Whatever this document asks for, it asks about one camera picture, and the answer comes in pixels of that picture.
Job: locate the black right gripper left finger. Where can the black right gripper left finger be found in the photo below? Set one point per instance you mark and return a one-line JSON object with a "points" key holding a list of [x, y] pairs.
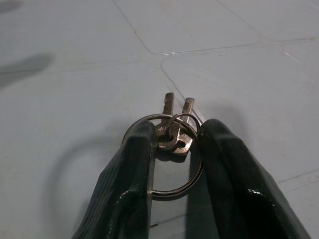
{"points": [[124, 189]]}

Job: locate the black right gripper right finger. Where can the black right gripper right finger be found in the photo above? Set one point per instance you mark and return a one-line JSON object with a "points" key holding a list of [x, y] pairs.
{"points": [[249, 189]]}

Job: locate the brass key with plain tip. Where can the brass key with plain tip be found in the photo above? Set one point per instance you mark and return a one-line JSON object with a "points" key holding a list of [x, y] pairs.
{"points": [[183, 140]]}

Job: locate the brass key with notched tip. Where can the brass key with notched tip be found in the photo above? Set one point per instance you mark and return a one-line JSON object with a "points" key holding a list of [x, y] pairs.
{"points": [[165, 119]]}

